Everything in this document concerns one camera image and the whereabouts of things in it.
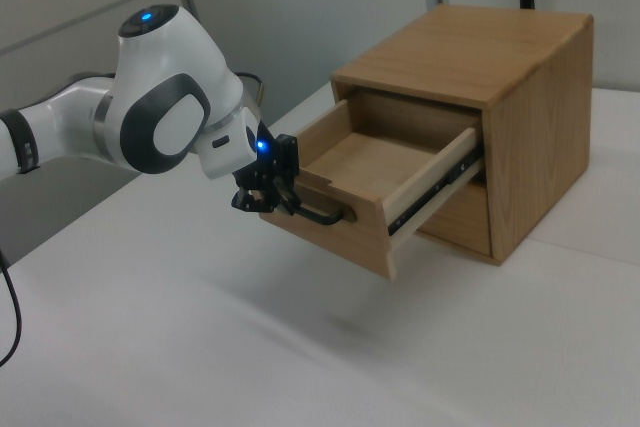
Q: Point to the wooden two-drawer cabinet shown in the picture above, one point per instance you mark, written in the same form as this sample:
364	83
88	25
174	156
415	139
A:
540	157

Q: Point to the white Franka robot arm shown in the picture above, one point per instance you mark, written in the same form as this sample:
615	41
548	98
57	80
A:
165	72

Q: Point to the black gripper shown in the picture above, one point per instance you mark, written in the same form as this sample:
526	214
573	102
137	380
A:
271	152

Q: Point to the wooden drawer with slot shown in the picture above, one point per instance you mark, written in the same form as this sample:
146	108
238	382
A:
465	217

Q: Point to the black metal drawer slide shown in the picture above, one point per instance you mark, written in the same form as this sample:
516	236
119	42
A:
425	199

